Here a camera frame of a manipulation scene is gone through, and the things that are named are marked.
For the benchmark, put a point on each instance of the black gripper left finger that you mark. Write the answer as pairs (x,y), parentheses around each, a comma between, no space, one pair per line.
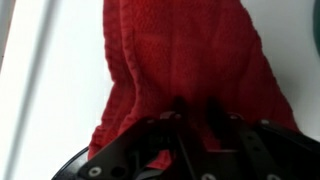
(183,140)

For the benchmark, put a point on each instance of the white electric stove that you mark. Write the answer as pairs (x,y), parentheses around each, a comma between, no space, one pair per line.
(50,100)

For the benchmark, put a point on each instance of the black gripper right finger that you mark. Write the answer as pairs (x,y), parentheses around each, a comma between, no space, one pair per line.
(236,146)

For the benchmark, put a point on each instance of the red pink terry cloth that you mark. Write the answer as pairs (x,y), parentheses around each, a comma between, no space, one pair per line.
(186,50)

